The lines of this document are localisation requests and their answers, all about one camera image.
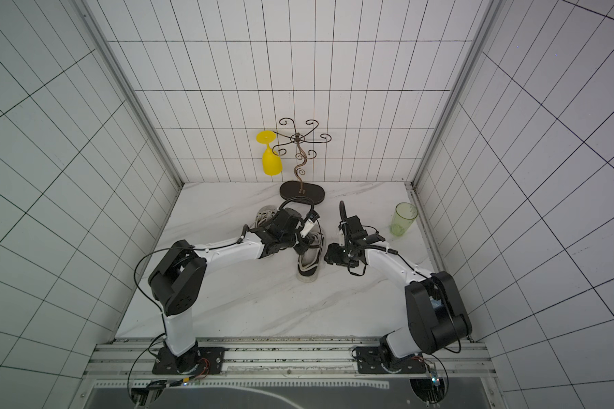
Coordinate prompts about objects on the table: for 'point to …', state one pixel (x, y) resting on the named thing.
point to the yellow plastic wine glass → (271, 161)
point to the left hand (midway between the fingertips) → (309, 241)
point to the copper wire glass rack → (297, 188)
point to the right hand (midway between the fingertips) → (331, 253)
